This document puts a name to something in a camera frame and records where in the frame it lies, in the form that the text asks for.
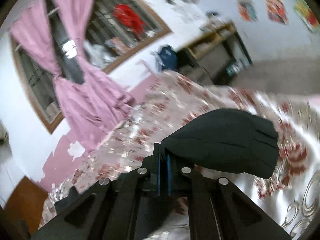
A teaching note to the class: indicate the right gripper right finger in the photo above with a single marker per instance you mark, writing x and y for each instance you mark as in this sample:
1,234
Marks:
217,209

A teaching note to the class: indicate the right pink curtain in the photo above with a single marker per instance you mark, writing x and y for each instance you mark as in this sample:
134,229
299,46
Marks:
82,55

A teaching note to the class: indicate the wooden shelf desk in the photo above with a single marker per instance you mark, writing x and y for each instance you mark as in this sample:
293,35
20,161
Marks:
214,58

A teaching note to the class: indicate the wooden framed barred window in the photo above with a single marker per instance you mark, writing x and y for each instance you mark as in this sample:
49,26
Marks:
108,43

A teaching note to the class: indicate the blue backpack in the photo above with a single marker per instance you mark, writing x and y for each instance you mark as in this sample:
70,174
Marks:
165,58

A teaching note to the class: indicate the pink curtain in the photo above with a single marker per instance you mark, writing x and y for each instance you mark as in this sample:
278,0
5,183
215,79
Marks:
82,55
89,111

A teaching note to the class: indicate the colourful wall poster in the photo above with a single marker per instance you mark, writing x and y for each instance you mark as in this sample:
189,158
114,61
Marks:
247,11
276,11
306,15

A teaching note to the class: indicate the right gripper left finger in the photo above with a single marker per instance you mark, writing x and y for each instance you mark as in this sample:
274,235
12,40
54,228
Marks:
107,210

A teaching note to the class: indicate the red cloth at window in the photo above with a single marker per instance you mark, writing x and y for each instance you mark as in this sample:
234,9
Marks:
127,17

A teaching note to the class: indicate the brown wooden headboard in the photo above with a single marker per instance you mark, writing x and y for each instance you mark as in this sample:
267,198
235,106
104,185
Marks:
26,204

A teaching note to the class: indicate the black jacket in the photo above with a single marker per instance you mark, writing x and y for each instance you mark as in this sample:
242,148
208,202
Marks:
227,140

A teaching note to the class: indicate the left pink curtain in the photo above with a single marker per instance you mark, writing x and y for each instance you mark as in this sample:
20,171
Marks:
89,111

